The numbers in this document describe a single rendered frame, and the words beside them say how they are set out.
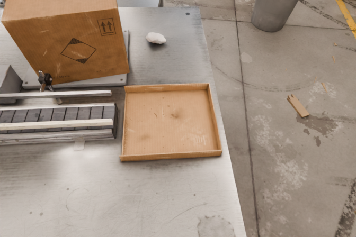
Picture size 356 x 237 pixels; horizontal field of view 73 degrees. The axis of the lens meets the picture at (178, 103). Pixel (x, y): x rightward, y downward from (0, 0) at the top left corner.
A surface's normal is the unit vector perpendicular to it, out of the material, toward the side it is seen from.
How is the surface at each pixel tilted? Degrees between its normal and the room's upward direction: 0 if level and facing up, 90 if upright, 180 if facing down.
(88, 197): 0
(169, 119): 0
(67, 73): 90
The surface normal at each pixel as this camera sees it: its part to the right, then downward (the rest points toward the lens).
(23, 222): 0.04, -0.57
